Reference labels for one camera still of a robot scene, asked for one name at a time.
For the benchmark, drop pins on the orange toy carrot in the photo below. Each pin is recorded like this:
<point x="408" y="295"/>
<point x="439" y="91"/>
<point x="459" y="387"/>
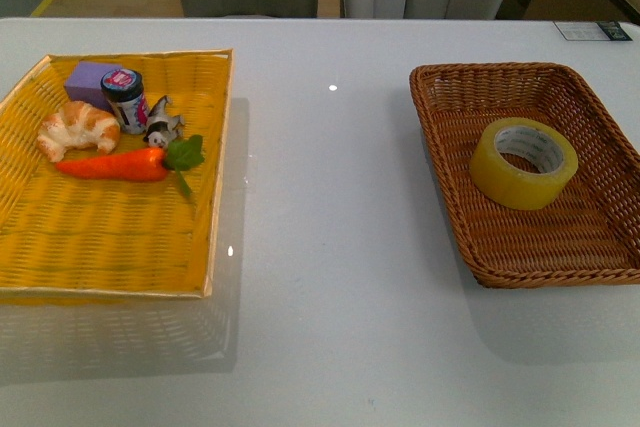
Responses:
<point x="150" y="164"/>

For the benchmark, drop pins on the yellow clear tape roll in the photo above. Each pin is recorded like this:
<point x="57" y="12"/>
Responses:
<point x="522" y="164"/>

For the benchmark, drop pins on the table label sticker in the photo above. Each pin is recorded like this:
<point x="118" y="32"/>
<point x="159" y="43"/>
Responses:
<point x="593" y="31"/>

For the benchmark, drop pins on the purple block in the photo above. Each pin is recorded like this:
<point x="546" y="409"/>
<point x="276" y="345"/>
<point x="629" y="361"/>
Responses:
<point x="84" y="83"/>

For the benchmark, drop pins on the dark jar with pink label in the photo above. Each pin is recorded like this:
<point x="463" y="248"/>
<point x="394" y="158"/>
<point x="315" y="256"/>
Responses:
<point x="124" y="90"/>

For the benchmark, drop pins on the toy croissant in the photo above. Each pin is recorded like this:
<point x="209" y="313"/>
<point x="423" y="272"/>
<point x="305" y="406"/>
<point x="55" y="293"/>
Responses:
<point x="77" y="125"/>

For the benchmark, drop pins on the yellow woven basket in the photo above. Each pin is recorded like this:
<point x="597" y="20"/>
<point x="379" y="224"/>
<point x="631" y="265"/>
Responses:
<point x="67" y="240"/>

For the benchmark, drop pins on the brown wicker basket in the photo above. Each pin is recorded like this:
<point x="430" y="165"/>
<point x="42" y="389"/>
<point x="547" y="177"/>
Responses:
<point x="590" y="234"/>

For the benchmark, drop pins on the black white toy figurine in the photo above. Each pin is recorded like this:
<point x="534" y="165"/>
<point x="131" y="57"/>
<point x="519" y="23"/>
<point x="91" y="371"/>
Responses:
<point x="161" y="127"/>

